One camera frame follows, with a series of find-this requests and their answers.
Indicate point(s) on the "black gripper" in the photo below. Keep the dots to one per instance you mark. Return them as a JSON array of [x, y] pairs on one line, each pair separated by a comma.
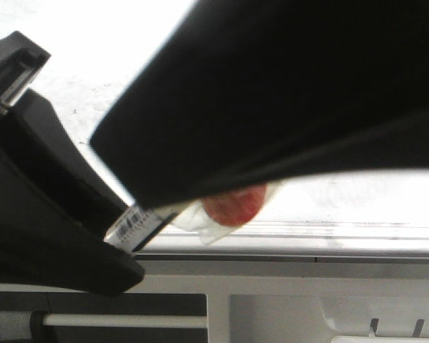
[[21, 60]]

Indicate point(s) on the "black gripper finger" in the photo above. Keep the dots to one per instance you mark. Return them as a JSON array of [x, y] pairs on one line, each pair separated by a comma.
[[248, 92], [54, 209]]

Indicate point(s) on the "white whiteboard marker pen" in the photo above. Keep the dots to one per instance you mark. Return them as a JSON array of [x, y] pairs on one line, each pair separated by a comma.
[[212, 218]]

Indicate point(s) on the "white horizontal bar below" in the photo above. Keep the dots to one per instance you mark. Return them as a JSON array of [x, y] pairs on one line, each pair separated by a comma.
[[120, 321]]

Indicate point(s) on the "white whiteboard with aluminium frame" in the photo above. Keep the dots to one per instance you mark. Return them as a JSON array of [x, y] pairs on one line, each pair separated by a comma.
[[98, 47]]

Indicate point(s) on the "white frame panel below board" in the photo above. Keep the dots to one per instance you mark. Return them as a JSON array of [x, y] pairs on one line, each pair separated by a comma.
[[293, 300]]

